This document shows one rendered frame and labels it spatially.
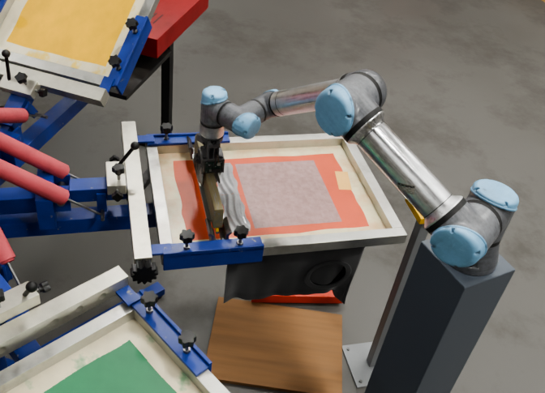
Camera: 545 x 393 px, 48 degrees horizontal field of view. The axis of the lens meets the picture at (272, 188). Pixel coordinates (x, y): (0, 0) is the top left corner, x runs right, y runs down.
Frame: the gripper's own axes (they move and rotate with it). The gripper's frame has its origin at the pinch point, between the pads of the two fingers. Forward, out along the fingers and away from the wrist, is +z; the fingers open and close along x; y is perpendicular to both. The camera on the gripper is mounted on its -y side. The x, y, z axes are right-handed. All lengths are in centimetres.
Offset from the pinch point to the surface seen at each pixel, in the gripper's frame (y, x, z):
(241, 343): -7, 21, 101
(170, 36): -97, -1, -4
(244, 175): -10.5, 15.2, 7.2
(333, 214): 13.0, 41.2, 7.4
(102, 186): 1.8, -33.4, -1.5
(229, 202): 4.1, 6.8, 6.4
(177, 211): 6.3, -10.6, 7.2
